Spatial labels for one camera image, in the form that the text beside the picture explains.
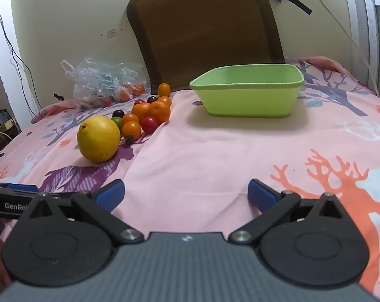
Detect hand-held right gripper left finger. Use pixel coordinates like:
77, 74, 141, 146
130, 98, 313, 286
18, 179, 144, 244

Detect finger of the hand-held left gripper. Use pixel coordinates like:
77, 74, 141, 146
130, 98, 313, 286
0, 181, 39, 193
36, 190, 94, 207

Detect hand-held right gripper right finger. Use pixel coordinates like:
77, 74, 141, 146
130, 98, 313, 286
228, 179, 350, 245

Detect large yellow lemon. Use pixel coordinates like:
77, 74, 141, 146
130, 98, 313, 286
77, 115, 121, 163

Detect orange cherry tomato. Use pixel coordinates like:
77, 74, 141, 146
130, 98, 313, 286
121, 113, 140, 126
122, 121, 142, 140

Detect green plastic basket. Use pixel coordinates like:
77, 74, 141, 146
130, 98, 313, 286
189, 64, 305, 118

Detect pink printed bedsheet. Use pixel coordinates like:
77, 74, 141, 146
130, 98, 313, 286
0, 56, 380, 302

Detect clear plastic bag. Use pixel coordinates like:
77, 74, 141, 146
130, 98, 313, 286
61, 57, 148, 110

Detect brown seat cushion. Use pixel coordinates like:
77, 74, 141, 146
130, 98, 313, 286
126, 0, 286, 91

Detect black wall cables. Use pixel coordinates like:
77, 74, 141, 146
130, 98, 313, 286
0, 0, 43, 117

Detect white window frame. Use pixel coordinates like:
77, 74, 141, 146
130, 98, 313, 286
340, 0, 380, 99

